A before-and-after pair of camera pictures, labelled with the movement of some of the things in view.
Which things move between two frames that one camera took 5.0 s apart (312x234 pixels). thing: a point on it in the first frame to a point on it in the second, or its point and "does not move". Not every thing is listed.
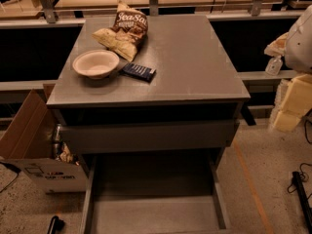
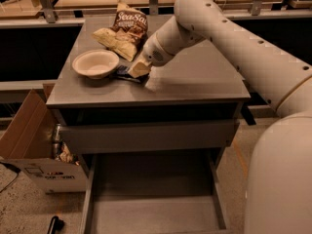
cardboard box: x=27 y=143 does not move
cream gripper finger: x=278 y=47 to x=154 y=53
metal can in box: x=58 y=142 does not move
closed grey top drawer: x=134 y=136 does not move
